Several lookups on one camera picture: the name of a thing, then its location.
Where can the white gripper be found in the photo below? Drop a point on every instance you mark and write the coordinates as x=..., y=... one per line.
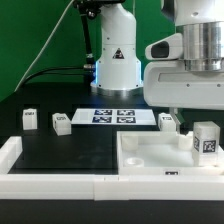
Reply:
x=168, y=84

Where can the white square tabletop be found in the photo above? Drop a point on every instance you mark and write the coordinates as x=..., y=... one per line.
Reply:
x=161, y=153

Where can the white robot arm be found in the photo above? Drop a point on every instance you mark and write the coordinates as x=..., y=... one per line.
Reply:
x=186, y=69

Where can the white sheet with tags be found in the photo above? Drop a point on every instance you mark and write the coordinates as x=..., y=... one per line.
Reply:
x=114, y=117

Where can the white U-shaped obstacle fence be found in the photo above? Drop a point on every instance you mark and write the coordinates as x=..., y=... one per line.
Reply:
x=101, y=187

